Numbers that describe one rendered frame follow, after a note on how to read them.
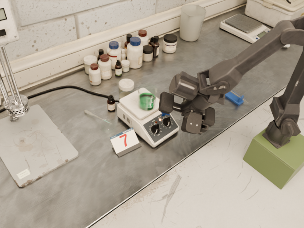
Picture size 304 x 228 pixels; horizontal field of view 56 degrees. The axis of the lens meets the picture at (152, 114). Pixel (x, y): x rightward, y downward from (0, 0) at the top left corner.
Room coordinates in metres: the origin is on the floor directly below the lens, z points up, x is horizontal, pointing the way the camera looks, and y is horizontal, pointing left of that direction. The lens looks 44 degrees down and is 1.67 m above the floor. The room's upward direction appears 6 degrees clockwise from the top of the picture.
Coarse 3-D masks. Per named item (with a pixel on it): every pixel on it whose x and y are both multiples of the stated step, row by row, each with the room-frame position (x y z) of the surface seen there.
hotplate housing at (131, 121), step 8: (120, 104) 0.75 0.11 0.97; (120, 112) 0.73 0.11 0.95; (128, 112) 0.71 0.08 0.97; (160, 112) 0.73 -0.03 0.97; (128, 120) 0.70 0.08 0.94; (136, 120) 0.68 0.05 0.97; (144, 120) 0.68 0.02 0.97; (136, 128) 0.68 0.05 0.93; (144, 128) 0.66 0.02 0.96; (176, 128) 0.70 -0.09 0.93; (144, 136) 0.65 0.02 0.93; (168, 136) 0.67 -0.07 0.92; (152, 144) 0.62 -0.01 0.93
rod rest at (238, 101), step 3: (228, 93) 0.95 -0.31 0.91; (231, 93) 0.95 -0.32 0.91; (225, 96) 0.94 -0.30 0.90; (228, 96) 0.93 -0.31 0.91; (231, 96) 0.93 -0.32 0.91; (234, 96) 0.93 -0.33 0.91; (243, 96) 0.91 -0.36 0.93; (231, 99) 0.92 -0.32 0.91; (234, 99) 0.92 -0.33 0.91; (237, 99) 0.92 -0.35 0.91; (240, 99) 0.90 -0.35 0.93; (234, 102) 0.90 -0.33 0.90; (237, 102) 0.90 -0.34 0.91; (240, 102) 0.90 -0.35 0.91
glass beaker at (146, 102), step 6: (144, 84) 0.76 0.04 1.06; (150, 84) 0.76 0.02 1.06; (138, 90) 0.72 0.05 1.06; (144, 90) 0.76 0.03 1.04; (150, 90) 0.76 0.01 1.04; (156, 90) 0.74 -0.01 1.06; (138, 96) 0.72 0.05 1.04; (144, 96) 0.71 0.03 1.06; (150, 96) 0.71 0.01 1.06; (138, 102) 0.72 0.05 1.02; (144, 102) 0.71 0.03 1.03; (150, 102) 0.71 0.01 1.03; (144, 108) 0.71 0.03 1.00; (150, 108) 0.71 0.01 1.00
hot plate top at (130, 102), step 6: (126, 96) 0.77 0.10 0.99; (132, 96) 0.78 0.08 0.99; (120, 102) 0.74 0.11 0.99; (126, 102) 0.74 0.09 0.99; (132, 102) 0.75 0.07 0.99; (156, 102) 0.76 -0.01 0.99; (126, 108) 0.72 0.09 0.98; (132, 108) 0.72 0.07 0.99; (138, 108) 0.72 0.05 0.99; (156, 108) 0.73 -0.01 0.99; (138, 114) 0.69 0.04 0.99; (144, 114) 0.69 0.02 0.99
